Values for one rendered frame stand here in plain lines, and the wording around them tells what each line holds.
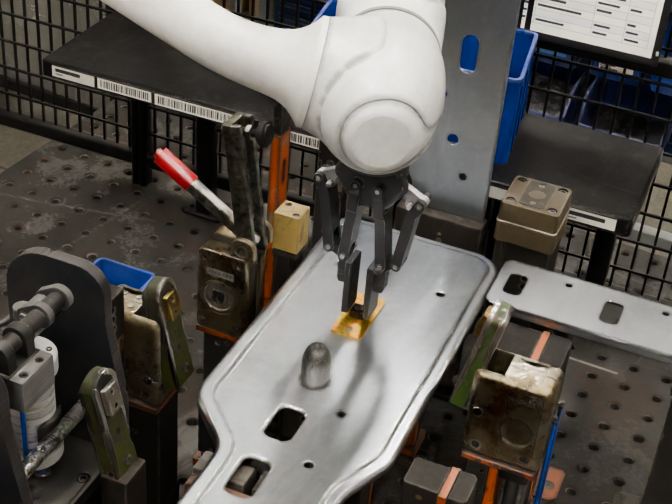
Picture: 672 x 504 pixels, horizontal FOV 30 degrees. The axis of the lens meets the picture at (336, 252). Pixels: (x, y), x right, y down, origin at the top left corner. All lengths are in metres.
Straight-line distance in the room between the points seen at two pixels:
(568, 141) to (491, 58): 0.31
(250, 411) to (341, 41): 0.43
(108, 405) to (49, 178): 1.11
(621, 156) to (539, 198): 0.23
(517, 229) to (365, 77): 0.59
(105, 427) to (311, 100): 0.38
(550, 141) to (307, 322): 0.53
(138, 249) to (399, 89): 1.10
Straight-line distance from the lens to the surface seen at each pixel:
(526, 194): 1.61
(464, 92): 1.58
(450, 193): 1.65
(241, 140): 1.38
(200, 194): 1.46
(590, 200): 1.69
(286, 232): 1.52
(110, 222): 2.15
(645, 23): 1.79
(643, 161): 1.81
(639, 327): 1.52
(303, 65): 1.09
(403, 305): 1.48
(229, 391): 1.34
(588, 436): 1.82
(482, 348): 1.33
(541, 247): 1.61
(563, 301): 1.54
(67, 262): 1.21
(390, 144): 1.06
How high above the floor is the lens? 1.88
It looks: 34 degrees down
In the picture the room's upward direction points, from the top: 5 degrees clockwise
